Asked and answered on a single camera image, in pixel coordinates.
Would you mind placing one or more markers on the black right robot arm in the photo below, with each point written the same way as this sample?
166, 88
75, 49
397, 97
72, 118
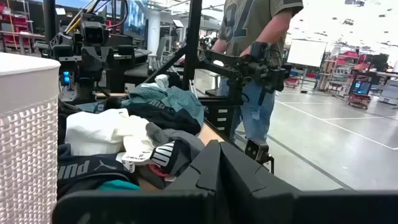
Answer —
85, 85

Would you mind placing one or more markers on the dark desk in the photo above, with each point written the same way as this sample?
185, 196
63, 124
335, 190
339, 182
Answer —
136, 71

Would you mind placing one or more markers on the large teal patterned cloth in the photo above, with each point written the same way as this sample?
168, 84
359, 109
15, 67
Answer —
180, 99

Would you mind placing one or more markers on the pale blue cloth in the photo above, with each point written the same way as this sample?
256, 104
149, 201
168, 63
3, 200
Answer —
161, 81

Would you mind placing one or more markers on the red cloth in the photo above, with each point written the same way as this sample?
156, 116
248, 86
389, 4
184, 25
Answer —
157, 171

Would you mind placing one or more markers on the black aluminium frame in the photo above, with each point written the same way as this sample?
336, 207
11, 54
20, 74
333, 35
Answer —
192, 46

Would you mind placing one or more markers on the black Puma garment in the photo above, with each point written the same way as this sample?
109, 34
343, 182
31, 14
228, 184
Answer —
81, 171

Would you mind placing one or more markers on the black table-level camera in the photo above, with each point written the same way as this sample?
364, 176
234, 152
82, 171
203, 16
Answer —
255, 151

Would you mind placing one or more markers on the black control box white labels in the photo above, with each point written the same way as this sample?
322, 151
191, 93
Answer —
222, 115

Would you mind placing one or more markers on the white plastic laundry basket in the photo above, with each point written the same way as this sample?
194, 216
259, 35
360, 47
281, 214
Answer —
28, 140

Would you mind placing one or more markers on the white whiteboard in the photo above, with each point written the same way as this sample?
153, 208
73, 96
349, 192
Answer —
306, 53

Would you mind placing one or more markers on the cart with blue screen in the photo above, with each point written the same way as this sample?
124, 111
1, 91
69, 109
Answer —
360, 88

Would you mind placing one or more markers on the black cloth with white stripes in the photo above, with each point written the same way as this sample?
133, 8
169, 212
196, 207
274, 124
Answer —
168, 155

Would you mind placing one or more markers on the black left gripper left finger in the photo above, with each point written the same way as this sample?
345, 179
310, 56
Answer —
208, 174

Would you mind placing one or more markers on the large wall monitor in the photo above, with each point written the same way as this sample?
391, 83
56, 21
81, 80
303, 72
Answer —
135, 18

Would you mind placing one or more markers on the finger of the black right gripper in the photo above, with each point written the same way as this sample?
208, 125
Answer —
105, 60
89, 60

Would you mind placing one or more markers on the shelf with red bins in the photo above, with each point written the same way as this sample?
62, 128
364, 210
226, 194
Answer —
15, 25

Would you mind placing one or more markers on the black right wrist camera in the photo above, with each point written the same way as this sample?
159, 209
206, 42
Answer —
93, 34

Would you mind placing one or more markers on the white column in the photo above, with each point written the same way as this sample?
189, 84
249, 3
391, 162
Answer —
153, 31

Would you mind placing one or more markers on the small teal cloth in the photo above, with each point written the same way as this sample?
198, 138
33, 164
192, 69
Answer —
118, 186

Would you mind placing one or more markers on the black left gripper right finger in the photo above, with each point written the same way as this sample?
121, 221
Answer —
248, 193

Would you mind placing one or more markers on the grey cloth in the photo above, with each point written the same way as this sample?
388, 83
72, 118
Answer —
180, 137

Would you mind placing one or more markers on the person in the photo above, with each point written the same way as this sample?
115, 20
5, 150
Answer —
248, 25

